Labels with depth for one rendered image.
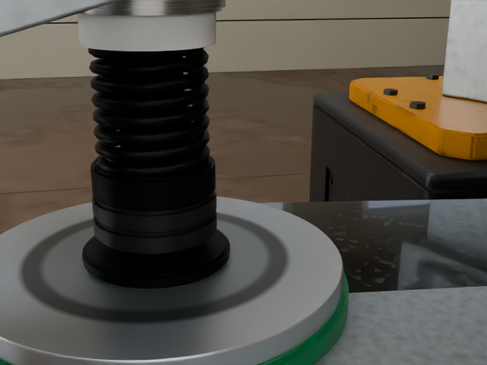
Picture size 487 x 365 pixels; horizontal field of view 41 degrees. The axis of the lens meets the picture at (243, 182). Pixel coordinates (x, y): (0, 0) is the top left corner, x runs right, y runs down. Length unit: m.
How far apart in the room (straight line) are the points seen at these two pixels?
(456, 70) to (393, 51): 5.84
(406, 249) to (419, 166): 0.49
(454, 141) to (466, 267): 0.56
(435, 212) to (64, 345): 0.33
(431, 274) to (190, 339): 0.19
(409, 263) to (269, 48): 6.18
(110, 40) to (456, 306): 0.24
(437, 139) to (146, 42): 0.74
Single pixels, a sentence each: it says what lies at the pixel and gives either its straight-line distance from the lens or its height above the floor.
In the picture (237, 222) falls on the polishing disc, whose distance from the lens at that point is 0.43.
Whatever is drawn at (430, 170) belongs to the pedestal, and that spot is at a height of 0.74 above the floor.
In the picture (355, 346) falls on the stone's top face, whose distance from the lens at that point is 0.35.
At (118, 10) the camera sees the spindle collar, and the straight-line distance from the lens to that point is 0.31.
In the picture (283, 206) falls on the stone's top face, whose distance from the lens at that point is 0.53.
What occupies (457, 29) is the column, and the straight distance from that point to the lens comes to 1.24.
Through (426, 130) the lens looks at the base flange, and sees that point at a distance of 1.04.
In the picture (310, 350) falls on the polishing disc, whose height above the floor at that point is 0.83.
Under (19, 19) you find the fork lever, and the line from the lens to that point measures 0.28.
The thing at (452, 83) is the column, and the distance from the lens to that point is 1.25.
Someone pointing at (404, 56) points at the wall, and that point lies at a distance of 7.14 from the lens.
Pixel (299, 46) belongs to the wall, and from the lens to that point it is 6.68.
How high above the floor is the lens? 1.01
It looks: 18 degrees down
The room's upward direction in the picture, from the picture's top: straight up
